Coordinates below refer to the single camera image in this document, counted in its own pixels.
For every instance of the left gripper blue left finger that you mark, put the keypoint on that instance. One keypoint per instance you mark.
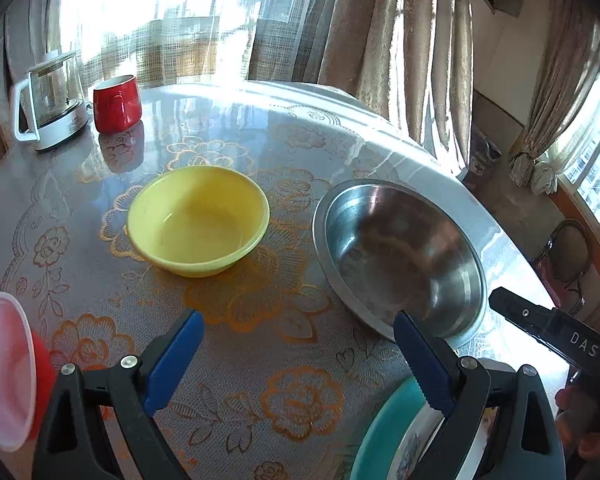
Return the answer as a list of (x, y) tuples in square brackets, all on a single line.
[(73, 442)]

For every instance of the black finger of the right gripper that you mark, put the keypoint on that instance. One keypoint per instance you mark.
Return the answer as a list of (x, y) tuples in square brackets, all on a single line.
[(566, 336)]

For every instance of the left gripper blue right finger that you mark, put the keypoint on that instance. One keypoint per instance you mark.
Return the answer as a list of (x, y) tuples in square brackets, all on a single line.
[(523, 444)]

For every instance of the red plastic bowl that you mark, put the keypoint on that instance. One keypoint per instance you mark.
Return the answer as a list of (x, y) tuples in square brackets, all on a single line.
[(27, 377)]

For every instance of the white oval dragon plate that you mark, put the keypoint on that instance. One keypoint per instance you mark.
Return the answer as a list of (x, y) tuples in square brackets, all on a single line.
[(421, 432)]

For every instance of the teal round plate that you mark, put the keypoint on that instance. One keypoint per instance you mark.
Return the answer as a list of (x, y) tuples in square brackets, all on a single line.
[(383, 436)]

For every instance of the stainless steel bowl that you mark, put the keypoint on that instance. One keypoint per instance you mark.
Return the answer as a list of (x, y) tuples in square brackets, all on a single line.
[(384, 248)]

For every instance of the yellow plastic bowl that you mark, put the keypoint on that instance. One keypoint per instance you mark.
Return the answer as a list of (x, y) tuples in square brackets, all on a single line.
[(198, 221)]

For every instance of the person's right hand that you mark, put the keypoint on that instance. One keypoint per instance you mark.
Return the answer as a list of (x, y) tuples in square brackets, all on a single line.
[(578, 422)]

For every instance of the beige tied curtain right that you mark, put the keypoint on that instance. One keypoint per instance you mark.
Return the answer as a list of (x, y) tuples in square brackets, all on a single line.
[(569, 67)]

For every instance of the glass electric kettle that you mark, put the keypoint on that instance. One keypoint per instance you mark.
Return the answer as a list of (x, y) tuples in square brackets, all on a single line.
[(56, 100)]

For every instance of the red ceramic mug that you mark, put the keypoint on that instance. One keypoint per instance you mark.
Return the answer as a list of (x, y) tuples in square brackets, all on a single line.
[(116, 104)]

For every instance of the beige curtain centre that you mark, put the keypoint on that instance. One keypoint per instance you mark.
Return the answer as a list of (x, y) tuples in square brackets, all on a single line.
[(410, 61)]

